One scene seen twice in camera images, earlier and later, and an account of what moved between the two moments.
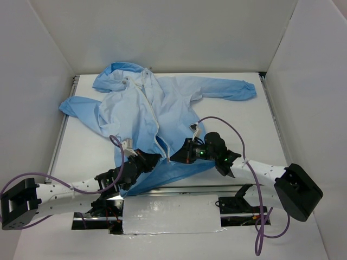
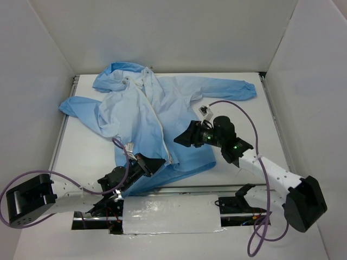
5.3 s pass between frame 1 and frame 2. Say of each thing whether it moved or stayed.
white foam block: stayed
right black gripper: moved
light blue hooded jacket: stayed
